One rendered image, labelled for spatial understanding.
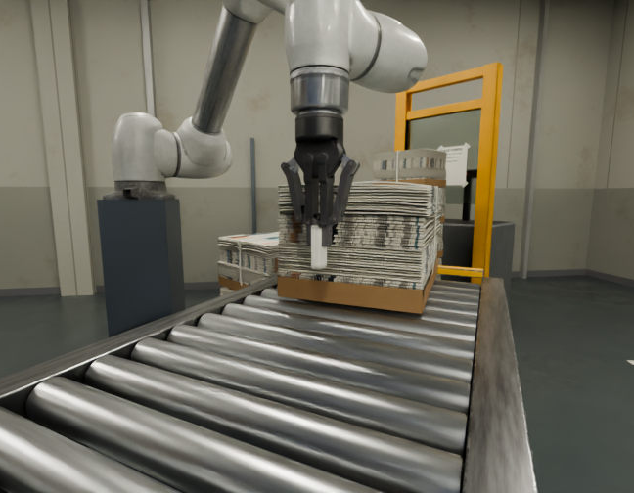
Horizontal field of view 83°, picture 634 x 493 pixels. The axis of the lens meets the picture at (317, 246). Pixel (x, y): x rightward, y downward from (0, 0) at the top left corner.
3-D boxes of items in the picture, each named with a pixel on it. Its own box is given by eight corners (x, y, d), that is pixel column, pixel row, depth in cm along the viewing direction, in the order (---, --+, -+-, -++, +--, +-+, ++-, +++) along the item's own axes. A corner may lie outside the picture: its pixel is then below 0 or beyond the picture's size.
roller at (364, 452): (115, 380, 51) (113, 347, 50) (475, 500, 31) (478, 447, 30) (79, 398, 47) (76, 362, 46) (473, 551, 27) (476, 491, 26)
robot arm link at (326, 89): (306, 88, 60) (306, 124, 61) (278, 71, 52) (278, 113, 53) (357, 81, 56) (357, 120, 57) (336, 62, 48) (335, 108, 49)
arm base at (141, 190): (95, 199, 107) (93, 180, 106) (122, 199, 128) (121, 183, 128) (158, 199, 109) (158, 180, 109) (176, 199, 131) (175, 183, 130)
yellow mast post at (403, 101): (389, 315, 304) (395, 86, 278) (395, 313, 311) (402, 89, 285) (398, 318, 298) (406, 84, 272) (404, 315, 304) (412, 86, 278)
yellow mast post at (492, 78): (467, 336, 258) (483, 65, 232) (472, 334, 264) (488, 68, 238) (479, 340, 252) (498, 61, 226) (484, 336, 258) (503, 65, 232)
